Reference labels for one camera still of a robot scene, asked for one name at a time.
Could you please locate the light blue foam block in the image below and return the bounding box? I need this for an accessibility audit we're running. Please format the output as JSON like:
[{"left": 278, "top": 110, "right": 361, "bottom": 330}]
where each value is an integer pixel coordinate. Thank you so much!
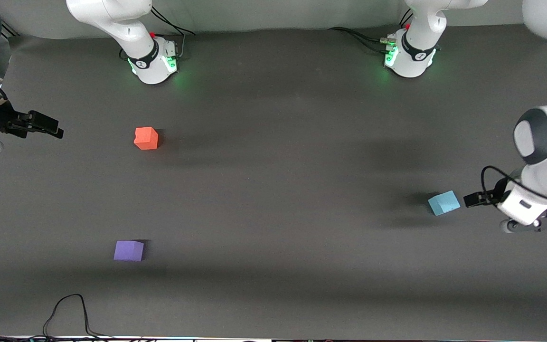
[{"left": 428, "top": 190, "right": 461, "bottom": 217}]

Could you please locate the orange foam block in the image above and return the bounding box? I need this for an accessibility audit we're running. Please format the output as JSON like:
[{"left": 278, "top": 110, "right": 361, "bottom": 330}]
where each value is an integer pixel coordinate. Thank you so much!
[{"left": 133, "top": 127, "right": 159, "bottom": 151}]

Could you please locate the purple foam block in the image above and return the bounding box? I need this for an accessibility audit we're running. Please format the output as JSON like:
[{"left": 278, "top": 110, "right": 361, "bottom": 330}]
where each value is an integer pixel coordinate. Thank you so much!
[{"left": 113, "top": 240, "right": 145, "bottom": 262}]

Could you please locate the dark grey table mat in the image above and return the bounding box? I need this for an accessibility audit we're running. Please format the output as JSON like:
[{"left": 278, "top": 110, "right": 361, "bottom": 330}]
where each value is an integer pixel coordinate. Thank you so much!
[{"left": 0, "top": 23, "right": 547, "bottom": 341}]

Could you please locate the black right arm base cable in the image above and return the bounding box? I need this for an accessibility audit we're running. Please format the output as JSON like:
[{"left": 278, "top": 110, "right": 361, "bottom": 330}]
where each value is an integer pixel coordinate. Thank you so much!
[{"left": 150, "top": 5, "right": 196, "bottom": 58}]

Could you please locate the black arm base cable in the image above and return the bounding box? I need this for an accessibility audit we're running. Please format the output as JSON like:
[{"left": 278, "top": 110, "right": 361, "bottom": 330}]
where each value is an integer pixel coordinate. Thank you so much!
[
  {"left": 150, "top": 5, "right": 196, "bottom": 58},
  {"left": 328, "top": 9, "right": 415, "bottom": 54}
]

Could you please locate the black looped cable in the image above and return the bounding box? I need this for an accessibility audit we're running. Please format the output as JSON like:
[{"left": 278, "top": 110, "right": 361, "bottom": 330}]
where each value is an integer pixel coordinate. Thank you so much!
[{"left": 42, "top": 294, "right": 113, "bottom": 341}]

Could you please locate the black left arm base cable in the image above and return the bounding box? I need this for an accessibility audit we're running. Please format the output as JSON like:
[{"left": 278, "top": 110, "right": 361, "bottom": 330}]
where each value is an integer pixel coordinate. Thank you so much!
[{"left": 328, "top": 9, "right": 415, "bottom": 54}]

